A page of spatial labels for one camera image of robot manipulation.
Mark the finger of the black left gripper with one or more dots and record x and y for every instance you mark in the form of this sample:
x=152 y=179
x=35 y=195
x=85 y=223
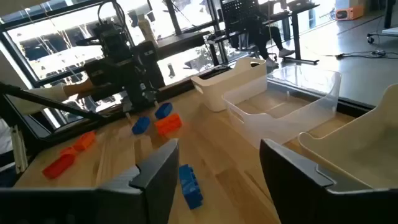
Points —
x=127 y=113
x=155 y=102

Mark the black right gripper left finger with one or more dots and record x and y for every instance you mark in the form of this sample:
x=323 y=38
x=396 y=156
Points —
x=155 y=186

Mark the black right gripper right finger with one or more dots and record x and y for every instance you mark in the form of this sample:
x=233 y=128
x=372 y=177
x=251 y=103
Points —
x=298 y=193

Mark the orange toy brick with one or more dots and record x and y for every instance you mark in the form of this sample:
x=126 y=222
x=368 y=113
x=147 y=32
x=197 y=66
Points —
x=168 y=124
x=84 y=140
x=66 y=151

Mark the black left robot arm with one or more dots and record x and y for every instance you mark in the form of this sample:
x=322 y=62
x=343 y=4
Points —
x=115 y=46

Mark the white plastic bin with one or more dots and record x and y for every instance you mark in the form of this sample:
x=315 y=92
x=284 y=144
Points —
x=357 y=155
x=224 y=87

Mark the clear plastic bin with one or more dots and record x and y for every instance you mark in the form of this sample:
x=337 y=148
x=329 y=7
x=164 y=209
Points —
x=273 y=124

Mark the red toy brick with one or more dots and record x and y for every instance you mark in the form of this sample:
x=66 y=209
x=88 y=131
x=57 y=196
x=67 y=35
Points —
x=59 y=165

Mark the person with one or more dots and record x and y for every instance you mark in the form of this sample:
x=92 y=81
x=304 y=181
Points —
x=40 y=98
x=264 y=37

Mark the black office chair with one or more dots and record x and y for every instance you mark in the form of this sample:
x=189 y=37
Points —
x=239 y=18

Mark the orange appliance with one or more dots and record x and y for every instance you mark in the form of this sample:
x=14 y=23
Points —
x=349 y=13

